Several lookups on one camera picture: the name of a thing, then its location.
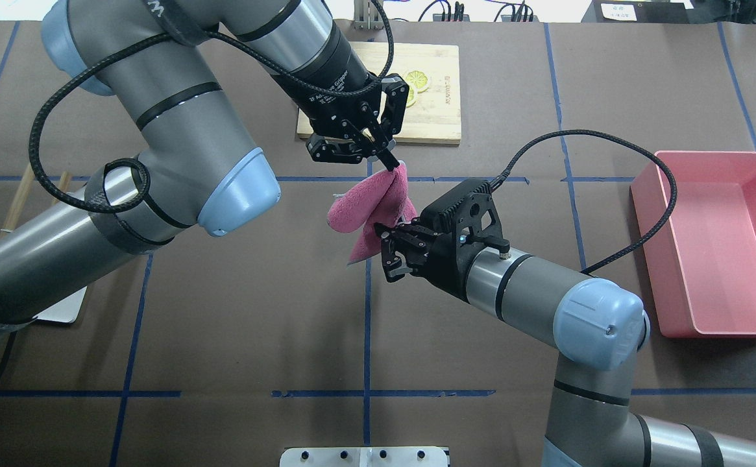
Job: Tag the white rectangular tray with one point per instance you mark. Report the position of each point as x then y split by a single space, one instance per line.
66 311

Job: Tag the wooden cutting board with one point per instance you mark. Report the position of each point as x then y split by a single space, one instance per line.
435 117

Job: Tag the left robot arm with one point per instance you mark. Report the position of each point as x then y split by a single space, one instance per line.
194 161

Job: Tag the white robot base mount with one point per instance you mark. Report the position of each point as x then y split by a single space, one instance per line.
366 456

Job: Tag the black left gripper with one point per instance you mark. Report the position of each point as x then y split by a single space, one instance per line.
327 84

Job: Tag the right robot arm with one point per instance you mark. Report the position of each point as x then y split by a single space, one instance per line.
596 327

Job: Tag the pink plastic bin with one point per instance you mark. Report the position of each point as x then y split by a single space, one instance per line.
702 262

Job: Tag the wooden rack rod inner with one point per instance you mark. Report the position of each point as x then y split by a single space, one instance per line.
61 184

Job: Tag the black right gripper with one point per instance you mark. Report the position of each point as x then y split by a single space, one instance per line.
448 258

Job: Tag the lemon slice upper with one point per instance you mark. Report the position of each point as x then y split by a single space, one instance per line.
417 80

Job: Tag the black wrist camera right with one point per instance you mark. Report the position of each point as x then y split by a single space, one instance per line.
467 209

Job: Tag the pink and grey cloth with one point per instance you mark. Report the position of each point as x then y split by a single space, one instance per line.
382 198

